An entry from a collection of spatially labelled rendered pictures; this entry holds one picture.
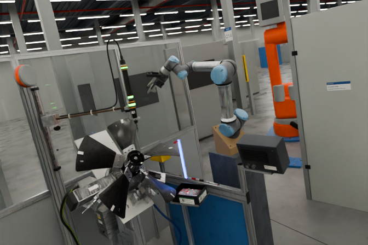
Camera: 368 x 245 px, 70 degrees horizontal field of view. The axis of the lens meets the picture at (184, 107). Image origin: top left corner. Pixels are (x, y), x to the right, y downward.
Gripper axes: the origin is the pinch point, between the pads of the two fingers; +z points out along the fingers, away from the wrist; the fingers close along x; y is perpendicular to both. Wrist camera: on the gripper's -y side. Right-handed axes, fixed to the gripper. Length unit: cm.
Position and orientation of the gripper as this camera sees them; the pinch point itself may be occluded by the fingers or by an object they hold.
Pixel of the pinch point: (147, 89)
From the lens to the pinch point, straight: 218.4
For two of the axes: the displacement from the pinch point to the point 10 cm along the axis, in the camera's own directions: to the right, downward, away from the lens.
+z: -6.2, 7.1, 3.4
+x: -1.7, -5.4, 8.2
